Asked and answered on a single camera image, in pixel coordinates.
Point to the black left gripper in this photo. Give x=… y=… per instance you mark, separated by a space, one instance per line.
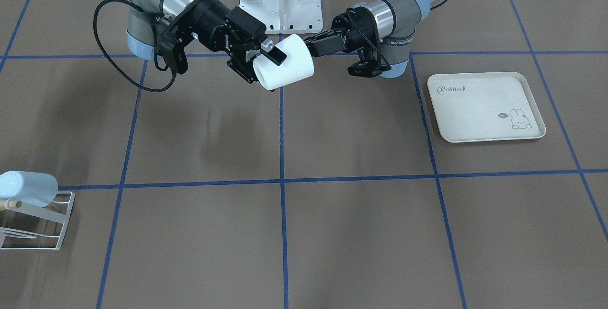
x=350 y=36

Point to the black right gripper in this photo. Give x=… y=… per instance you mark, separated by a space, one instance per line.
x=212 y=20

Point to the pale green plastic cup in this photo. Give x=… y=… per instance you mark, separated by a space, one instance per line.
x=297 y=66

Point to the blue plastic cup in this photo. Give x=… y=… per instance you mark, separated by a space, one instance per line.
x=36 y=189

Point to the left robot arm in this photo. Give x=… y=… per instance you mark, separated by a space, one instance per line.
x=380 y=32

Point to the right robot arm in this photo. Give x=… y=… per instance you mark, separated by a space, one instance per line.
x=163 y=28

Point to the cream plastic tray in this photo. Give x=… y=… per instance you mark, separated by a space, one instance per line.
x=480 y=107

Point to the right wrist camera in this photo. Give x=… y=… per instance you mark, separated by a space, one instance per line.
x=171 y=49

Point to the white wire cup rack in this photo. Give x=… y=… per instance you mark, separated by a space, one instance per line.
x=28 y=227

